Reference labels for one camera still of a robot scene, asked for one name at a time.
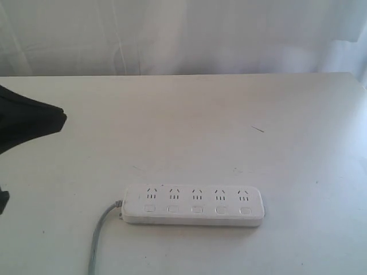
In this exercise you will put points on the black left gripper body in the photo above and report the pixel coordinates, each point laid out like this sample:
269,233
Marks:
4,198

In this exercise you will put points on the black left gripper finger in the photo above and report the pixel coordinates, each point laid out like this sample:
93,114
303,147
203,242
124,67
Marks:
24,119

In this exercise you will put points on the white sheer curtain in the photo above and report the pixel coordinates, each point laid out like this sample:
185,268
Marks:
82,38

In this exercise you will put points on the white five-outlet power strip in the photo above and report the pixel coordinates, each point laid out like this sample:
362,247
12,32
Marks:
197,205

